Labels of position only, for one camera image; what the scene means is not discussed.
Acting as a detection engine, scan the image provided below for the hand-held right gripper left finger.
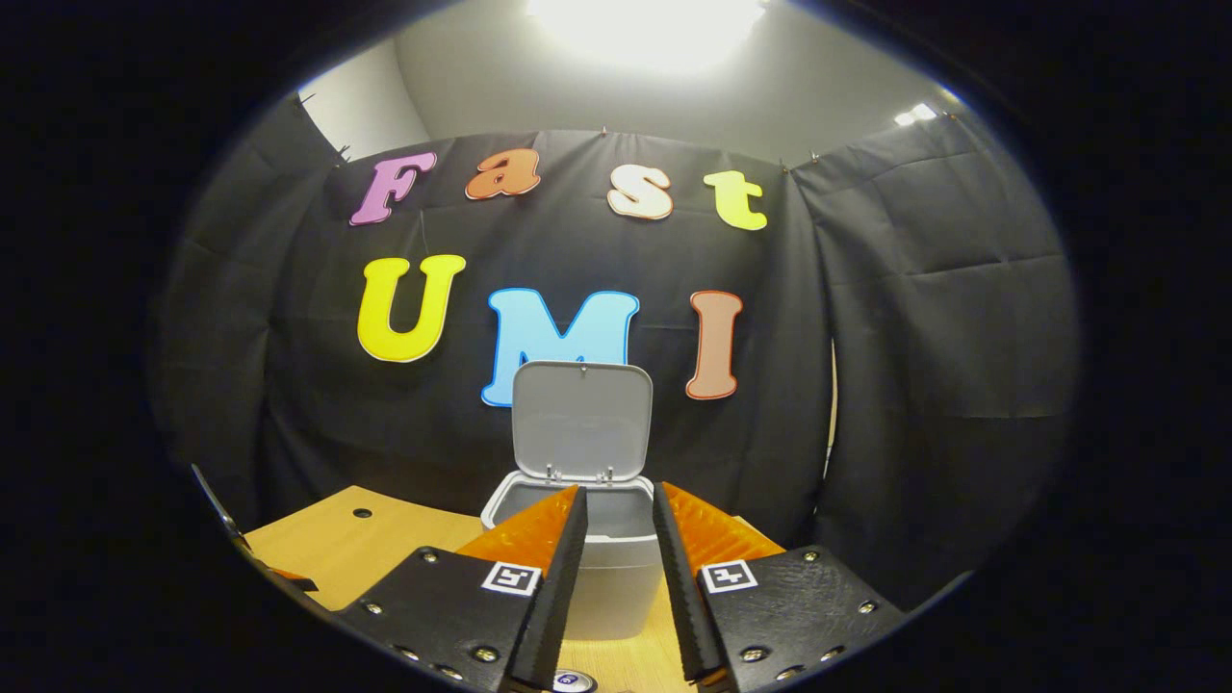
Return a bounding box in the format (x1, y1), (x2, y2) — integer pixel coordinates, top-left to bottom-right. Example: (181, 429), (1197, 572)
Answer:
(335, 484), (590, 693)

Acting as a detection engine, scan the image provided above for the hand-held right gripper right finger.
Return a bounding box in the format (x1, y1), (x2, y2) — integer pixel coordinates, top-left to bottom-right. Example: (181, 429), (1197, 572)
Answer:
(652, 481), (908, 693)

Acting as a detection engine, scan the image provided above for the white desktop garbage bin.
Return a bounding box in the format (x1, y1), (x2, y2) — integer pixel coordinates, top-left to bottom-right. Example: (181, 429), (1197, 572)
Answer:
(479, 361), (665, 641)

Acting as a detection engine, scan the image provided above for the wooden desktop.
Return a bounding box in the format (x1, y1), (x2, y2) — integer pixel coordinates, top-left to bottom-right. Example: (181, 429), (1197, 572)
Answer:
(241, 484), (785, 693)

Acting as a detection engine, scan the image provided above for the black backdrop cloth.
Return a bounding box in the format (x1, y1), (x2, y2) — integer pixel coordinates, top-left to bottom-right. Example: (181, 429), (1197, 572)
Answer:
(154, 96), (1079, 607)

